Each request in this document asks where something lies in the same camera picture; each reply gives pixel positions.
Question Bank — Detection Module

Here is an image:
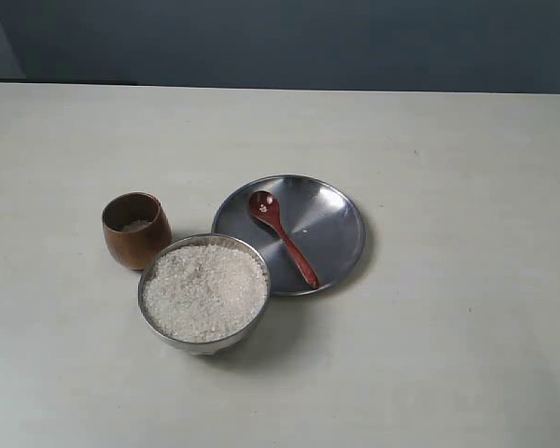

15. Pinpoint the dark red wooden spoon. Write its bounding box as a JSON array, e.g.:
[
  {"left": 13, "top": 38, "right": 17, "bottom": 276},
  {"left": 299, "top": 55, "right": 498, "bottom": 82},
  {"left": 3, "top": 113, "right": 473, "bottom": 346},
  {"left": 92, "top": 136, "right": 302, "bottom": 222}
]
[{"left": 248, "top": 190, "right": 319, "bottom": 289}]

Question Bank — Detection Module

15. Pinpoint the steel bowl of rice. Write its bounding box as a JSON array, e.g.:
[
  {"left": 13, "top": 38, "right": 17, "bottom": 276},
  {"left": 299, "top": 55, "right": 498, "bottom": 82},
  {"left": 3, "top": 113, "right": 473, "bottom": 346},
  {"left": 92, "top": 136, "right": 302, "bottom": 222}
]
[{"left": 137, "top": 233, "right": 271, "bottom": 356}]

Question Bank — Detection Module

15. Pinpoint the brown wooden cup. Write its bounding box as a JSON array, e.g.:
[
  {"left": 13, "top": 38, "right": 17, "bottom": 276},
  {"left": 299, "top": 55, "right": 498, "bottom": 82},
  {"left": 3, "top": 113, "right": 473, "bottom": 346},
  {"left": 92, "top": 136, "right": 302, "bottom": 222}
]
[{"left": 102, "top": 192, "right": 172, "bottom": 271}]

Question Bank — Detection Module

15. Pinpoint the round steel plate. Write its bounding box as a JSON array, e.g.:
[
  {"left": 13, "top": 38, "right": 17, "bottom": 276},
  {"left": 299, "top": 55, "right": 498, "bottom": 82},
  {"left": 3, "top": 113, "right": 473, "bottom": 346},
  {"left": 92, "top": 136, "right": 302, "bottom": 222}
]
[{"left": 211, "top": 175, "right": 366, "bottom": 297}]

